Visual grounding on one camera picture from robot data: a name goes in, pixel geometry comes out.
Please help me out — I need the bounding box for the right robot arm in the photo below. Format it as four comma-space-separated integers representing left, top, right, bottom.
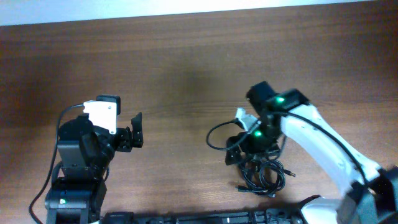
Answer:
225, 82, 397, 223

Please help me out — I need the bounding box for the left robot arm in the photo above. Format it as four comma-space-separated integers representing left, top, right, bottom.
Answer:
45, 113, 144, 224

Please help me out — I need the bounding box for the thin black USB cable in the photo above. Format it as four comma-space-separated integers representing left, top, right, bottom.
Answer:
234, 155, 297, 198

